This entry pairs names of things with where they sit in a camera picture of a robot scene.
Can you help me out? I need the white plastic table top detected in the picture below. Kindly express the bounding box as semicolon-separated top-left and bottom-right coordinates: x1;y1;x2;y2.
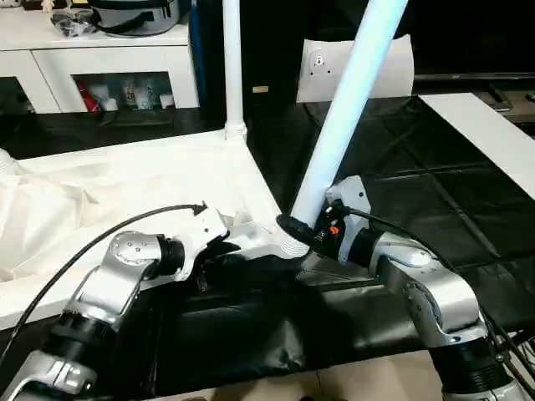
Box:
0;125;312;333

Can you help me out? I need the black work mat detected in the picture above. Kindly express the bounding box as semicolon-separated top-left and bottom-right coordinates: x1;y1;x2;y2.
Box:
0;94;535;397

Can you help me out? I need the white cushion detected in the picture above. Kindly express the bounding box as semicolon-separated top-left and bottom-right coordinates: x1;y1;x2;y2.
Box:
296;33;416;104

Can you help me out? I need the white flat board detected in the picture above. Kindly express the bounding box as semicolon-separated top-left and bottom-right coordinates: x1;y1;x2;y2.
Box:
416;90;535;200

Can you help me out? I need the red bottle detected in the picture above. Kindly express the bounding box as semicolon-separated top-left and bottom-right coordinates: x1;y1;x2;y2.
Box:
79;82;101;113

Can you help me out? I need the white cabinet with glass doors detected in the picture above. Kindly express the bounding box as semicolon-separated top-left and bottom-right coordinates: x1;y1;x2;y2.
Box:
0;0;203;116

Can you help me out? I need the grey clutter on cabinet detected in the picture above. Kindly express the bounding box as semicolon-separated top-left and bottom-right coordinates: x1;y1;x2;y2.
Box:
48;0;195;38

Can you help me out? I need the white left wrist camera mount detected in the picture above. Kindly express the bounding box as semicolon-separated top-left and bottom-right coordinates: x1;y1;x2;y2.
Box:
171;204;232;282

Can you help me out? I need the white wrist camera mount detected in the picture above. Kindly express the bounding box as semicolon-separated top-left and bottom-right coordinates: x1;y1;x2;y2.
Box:
171;204;232;282
321;174;370;253

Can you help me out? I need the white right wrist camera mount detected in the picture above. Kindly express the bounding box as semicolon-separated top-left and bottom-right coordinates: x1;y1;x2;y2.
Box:
321;174;370;253

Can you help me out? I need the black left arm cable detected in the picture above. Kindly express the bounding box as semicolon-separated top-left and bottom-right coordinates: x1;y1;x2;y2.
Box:
0;202;210;370

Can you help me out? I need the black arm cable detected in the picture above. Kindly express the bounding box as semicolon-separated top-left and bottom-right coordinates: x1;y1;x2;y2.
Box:
0;202;210;370
338;207;535;393

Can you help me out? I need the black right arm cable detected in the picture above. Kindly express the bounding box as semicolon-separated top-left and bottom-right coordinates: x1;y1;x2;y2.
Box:
338;207;535;393

